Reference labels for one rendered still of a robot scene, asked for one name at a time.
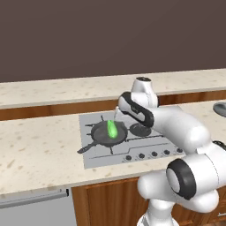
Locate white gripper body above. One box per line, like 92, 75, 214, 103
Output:
112, 105, 122, 123

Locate brown wooden cupboard door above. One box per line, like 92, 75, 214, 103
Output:
71, 176, 152, 226

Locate black frying pan with handle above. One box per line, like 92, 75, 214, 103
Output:
77, 119, 130, 155

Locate grey dishwasher handle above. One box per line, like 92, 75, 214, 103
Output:
0, 188, 71, 209

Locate brown wooden drawer front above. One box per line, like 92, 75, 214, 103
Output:
206, 185, 226, 226

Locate grey dishwasher door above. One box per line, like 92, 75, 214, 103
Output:
0, 188, 79, 226

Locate brown wooden counter riser panel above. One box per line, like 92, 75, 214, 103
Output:
0, 89, 226, 122

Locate green corn cob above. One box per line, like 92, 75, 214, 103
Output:
106, 119, 119, 139

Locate grey hob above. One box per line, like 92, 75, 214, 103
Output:
78, 109, 187, 170

